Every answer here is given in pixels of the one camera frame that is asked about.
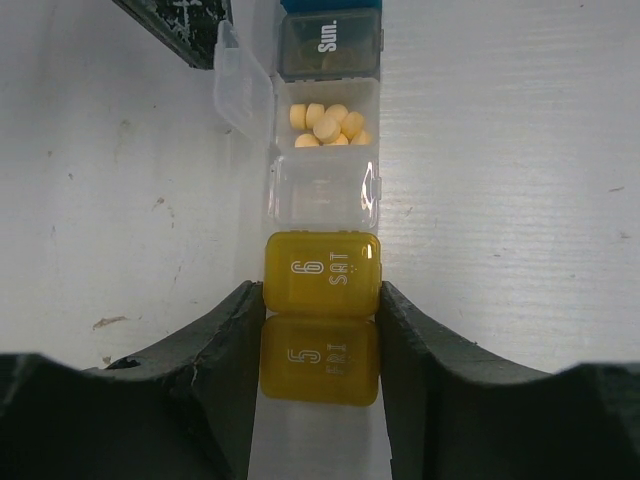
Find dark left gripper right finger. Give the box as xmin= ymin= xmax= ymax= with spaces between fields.
xmin=378 ymin=283 xmax=639 ymax=479

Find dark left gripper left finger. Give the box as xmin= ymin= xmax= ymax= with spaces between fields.
xmin=1 ymin=281 xmax=265 ymax=479

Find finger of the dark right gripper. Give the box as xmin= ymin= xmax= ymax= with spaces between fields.
xmin=113 ymin=0 xmax=232 ymax=70

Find weekly pill organizer strip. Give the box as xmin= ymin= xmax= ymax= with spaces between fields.
xmin=214 ymin=1 xmax=384 ymax=479

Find yellow round pills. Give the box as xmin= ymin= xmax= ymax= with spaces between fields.
xmin=289 ymin=103 xmax=374 ymax=148

